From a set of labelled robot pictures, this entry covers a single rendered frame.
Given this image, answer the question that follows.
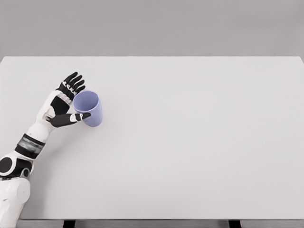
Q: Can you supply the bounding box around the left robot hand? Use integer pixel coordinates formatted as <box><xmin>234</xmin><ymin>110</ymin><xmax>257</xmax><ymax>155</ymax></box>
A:
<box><xmin>34</xmin><ymin>72</ymin><xmax>92</xmax><ymax>130</ymax></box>

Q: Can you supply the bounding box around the light purple cup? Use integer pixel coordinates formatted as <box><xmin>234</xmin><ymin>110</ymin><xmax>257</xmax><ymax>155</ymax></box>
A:
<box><xmin>72</xmin><ymin>90</ymin><xmax>103</xmax><ymax>127</ymax></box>

